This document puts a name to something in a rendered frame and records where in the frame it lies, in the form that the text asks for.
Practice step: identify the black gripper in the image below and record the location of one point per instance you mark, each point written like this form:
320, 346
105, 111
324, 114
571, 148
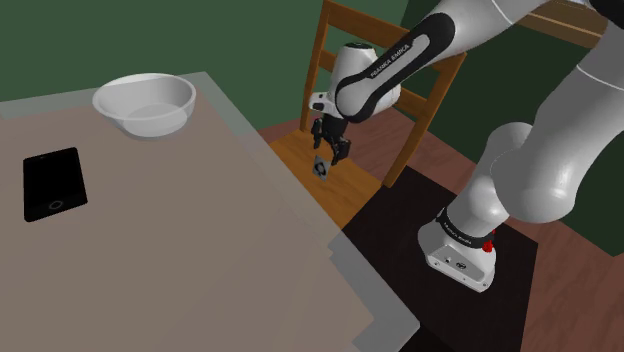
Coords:
334, 128

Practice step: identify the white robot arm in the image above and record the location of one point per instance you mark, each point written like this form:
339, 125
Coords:
551, 161

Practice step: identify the small grey card black mark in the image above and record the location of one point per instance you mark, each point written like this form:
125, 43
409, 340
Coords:
320, 168

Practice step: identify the wooden chair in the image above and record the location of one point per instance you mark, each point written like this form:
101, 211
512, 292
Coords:
341, 187

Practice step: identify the dark robot stand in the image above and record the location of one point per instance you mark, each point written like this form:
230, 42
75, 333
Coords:
390, 253

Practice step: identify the white bowl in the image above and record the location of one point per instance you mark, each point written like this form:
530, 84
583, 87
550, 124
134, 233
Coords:
144, 105

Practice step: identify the black smartphone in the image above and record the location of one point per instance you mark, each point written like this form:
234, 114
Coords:
53, 184

